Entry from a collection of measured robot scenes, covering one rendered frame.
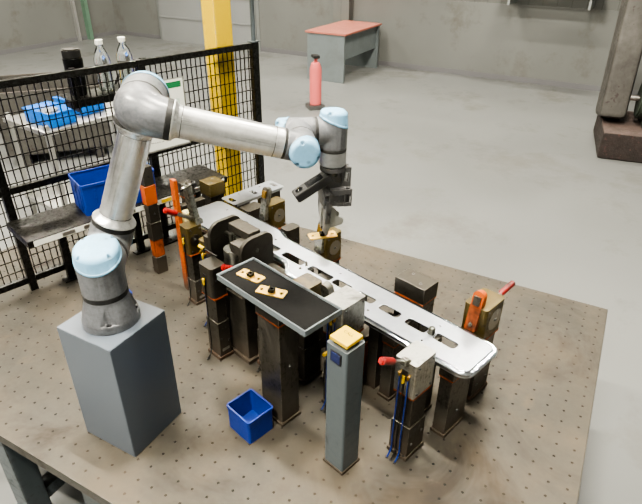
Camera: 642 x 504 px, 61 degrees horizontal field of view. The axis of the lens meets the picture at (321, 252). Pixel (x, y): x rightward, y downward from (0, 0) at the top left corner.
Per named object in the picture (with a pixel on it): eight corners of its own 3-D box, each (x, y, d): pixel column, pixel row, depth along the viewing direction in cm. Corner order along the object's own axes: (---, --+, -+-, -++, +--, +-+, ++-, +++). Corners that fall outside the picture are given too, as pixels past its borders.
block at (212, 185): (230, 250, 261) (224, 180, 243) (216, 256, 256) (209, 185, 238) (220, 244, 266) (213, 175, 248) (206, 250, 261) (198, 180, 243)
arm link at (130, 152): (76, 269, 147) (118, 73, 124) (87, 242, 160) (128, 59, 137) (122, 279, 151) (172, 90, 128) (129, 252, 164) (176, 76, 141)
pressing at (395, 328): (506, 345, 158) (507, 341, 158) (464, 385, 144) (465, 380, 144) (220, 200, 242) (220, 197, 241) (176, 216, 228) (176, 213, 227)
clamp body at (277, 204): (293, 268, 249) (291, 198, 231) (273, 278, 241) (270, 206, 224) (283, 263, 252) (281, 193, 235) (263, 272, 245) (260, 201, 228)
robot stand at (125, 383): (135, 458, 158) (109, 351, 138) (86, 431, 166) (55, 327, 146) (182, 412, 173) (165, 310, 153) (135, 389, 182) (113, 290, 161)
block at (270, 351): (301, 413, 173) (299, 297, 151) (282, 427, 168) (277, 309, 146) (280, 397, 179) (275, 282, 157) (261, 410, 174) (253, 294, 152)
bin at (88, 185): (159, 197, 234) (154, 169, 227) (86, 217, 217) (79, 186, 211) (144, 185, 245) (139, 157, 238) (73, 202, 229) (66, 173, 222)
